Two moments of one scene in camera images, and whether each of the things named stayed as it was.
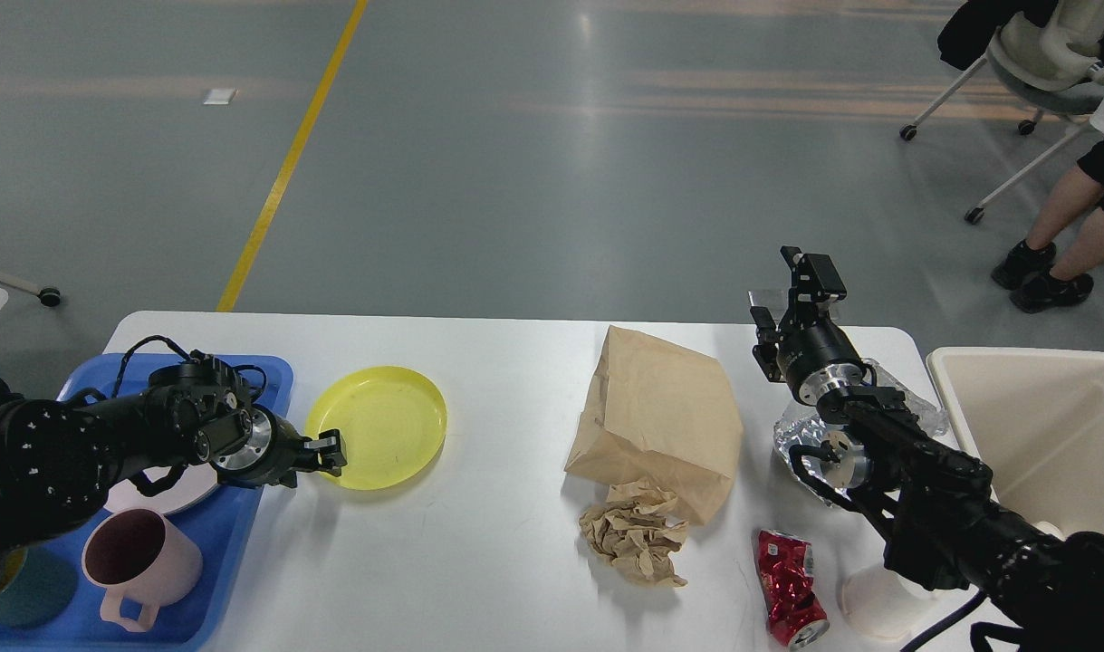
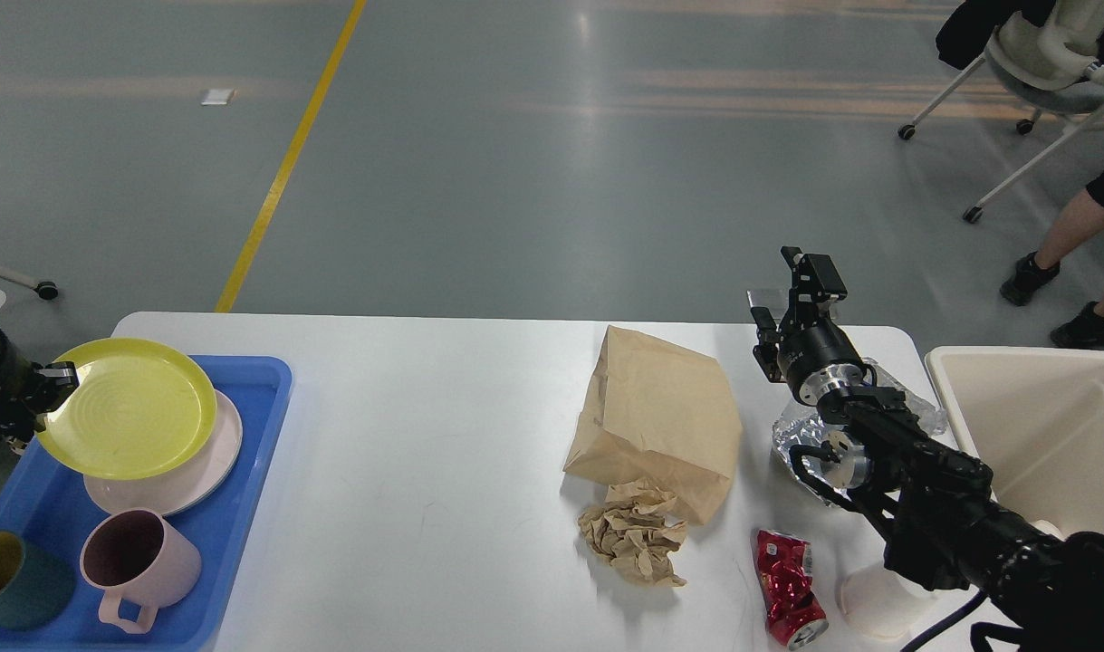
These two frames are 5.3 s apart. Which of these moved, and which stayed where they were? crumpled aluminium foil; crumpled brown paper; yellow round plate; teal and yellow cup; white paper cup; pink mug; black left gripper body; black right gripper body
Moved: black left gripper body; yellow round plate
Stayed: crumpled aluminium foil; white paper cup; pink mug; crumpled brown paper; black right gripper body; teal and yellow cup
